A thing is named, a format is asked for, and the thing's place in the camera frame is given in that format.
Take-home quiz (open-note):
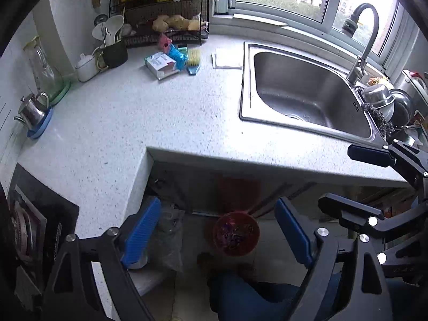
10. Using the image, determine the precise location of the white rice paddle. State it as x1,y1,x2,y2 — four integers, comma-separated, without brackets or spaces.
106,15,125,44

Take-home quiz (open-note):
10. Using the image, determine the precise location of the steel faucet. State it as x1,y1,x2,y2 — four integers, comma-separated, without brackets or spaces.
341,3,381,86

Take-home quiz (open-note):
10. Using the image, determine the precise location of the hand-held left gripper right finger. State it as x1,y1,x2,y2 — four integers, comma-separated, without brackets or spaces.
274,197,393,321

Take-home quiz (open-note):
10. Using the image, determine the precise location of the light blue wrapper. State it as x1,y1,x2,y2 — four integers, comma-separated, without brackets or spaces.
168,44,188,71

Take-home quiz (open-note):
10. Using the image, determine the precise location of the green tray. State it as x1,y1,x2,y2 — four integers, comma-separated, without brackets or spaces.
47,78,71,106

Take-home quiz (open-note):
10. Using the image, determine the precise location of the white kettle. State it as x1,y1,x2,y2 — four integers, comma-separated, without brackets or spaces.
401,70,428,108

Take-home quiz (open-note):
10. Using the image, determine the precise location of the pink wrapper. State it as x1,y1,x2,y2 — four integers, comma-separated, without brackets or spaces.
158,33,173,53

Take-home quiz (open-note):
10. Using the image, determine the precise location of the stainless steel sink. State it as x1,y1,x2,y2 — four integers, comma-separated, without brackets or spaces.
239,41,390,148

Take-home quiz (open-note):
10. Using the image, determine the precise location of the clear plastic bag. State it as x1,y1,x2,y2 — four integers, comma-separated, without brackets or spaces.
144,204,186,271

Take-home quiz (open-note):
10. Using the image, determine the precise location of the black gas stove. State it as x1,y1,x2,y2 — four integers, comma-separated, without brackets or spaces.
0,163,80,308

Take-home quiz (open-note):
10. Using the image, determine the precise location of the white ladle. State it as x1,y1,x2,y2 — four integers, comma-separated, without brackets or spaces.
92,23,108,45

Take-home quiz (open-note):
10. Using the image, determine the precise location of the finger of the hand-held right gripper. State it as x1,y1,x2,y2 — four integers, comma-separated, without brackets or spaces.
318,193,428,241
348,140,428,184

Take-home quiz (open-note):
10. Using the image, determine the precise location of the white medicine box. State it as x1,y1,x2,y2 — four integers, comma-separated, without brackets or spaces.
144,52,179,81

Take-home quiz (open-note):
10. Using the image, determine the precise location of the black steel wool scrubber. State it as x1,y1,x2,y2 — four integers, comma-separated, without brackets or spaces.
361,103,395,136

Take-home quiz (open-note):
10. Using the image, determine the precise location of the window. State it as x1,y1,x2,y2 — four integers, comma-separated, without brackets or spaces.
214,0,422,71

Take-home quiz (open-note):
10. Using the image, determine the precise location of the glass pitcher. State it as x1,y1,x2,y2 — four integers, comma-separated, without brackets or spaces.
23,36,64,99

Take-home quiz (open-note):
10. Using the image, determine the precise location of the steel teapot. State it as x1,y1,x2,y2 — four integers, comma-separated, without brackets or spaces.
14,93,51,130

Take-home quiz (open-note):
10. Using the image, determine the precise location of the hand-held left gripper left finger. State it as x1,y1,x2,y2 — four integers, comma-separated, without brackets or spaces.
42,197,163,321

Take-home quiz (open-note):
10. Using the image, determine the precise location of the red waste bin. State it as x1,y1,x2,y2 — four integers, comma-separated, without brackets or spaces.
213,211,261,257

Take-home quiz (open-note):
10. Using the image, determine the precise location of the blue coaster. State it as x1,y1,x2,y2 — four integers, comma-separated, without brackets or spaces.
27,106,55,140

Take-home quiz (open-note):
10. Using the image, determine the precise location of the dark green mug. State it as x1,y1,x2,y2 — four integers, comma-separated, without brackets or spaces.
96,41,128,70

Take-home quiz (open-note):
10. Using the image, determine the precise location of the white sugar jar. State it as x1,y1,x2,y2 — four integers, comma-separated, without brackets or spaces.
74,53,100,82

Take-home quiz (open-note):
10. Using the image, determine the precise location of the steel bowl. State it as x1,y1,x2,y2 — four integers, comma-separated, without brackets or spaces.
361,85,395,121

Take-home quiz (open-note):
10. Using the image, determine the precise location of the yellow bristle scrub brush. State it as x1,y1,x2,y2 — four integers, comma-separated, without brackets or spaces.
185,47,202,76

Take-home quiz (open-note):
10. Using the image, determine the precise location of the small ginger root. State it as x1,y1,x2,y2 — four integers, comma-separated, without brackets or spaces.
152,14,171,32

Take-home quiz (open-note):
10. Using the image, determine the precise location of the large ginger root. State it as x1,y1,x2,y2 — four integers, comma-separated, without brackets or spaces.
167,15,201,31

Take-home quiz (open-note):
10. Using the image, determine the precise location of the black wire rack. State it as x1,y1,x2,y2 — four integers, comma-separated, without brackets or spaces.
110,0,211,48

